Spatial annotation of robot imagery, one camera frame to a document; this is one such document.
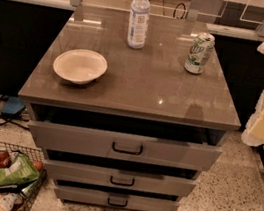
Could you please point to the green white 7up can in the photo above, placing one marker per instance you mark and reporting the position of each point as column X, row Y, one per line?
column 199, row 53

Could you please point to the white paper bowl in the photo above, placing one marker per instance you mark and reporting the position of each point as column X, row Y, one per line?
column 80, row 66

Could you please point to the red soda can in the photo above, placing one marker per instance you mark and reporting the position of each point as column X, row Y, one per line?
column 5, row 160

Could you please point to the middle grey drawer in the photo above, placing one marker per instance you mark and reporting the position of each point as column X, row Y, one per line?
column 118, row 178

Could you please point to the grey drawer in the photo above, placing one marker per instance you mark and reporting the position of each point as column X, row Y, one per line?
column 118, row 178
column 103, row 198
column 114, row 145

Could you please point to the clear plastic water bottle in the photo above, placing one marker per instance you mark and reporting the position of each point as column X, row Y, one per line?
column 138, row 23

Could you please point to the grey drawer cabinet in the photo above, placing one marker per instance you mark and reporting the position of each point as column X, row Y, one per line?
column 144, row 92

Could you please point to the bottom grey drawer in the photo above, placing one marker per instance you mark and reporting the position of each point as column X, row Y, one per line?
column 103, row 198

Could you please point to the top grey drawer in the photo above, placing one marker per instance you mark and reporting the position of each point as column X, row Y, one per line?
column 114, row 145

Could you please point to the small red fruit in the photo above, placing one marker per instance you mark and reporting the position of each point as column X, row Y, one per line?
column 38, row 165

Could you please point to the green chip bag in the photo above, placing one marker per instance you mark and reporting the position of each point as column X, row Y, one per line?
column 21, row 171

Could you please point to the blue foot pedal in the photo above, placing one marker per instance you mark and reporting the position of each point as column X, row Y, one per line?
column 13, row 106

